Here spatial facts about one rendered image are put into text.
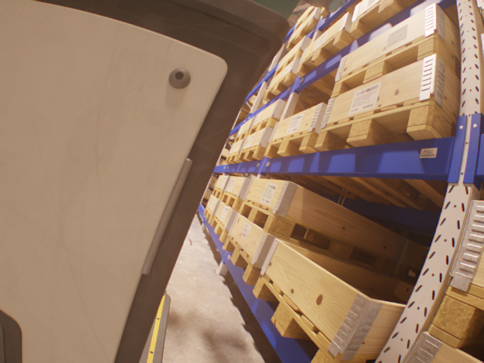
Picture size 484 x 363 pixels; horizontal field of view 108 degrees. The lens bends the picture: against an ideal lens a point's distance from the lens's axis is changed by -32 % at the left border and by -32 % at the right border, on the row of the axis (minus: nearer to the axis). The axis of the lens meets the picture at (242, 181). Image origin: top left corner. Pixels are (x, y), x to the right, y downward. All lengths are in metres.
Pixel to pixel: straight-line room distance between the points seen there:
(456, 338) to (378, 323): 0.32
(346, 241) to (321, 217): 0.29
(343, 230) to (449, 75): 1.20
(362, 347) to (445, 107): 0.87
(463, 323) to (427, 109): 0.66
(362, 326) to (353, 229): 1.12
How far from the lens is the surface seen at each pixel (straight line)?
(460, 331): 0.66
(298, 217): 1.60
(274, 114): 2.66
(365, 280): 1.91
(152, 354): 0.67
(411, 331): 0.79
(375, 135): 1.16
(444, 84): 1.07
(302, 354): 1.11
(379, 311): 0.86
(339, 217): 1.76
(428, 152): 0.94
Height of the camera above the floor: 0.75
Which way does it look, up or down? 3 degrees up
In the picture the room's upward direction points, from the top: 23 degrees clockwise
